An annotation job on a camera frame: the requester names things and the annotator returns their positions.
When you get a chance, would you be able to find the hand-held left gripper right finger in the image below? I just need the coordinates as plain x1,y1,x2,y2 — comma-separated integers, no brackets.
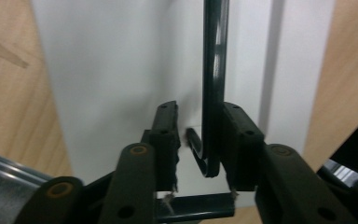
220,102,358,224

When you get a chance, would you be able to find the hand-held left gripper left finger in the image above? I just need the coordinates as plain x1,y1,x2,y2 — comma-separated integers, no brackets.
99,100,182,224

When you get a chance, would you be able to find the black lid handle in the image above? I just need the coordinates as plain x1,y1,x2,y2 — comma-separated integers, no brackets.
186,0,231,179

